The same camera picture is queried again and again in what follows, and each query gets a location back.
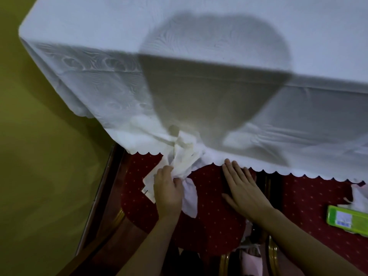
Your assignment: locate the person's left hand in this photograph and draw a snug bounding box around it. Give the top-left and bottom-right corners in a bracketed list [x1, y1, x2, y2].
[153, 165, 185, 221]

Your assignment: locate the person's right hand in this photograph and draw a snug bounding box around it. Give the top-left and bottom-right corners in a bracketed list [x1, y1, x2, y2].
[221, 158, 275, 223]

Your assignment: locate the white cloth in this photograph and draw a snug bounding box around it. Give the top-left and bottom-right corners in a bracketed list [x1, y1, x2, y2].
[142, 130, 207, 219]

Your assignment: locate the person's right forearm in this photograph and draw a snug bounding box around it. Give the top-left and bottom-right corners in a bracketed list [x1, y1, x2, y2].
[254, 208, 366, 276]

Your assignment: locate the person's left forearm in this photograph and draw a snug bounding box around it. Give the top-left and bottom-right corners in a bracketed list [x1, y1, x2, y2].
[116, 213, 180, 276]

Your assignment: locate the red dotted chair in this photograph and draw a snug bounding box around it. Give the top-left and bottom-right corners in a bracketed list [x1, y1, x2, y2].
[114, 152, 257, 276]
[266, 173, 368, 276]

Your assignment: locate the pink garment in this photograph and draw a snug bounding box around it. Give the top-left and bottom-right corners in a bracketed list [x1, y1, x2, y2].
[235, 221, 268, 276]

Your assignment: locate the green plastic wipes pack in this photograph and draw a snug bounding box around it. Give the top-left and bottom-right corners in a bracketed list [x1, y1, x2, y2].
[327, 205, 368, 238]

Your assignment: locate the white tissue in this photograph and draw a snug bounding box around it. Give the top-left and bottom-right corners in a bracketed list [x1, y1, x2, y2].
[338, 183, 368, 215]

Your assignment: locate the white patterned tablecloth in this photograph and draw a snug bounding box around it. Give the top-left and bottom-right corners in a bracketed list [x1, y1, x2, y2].
[18, 0, 368, 184]

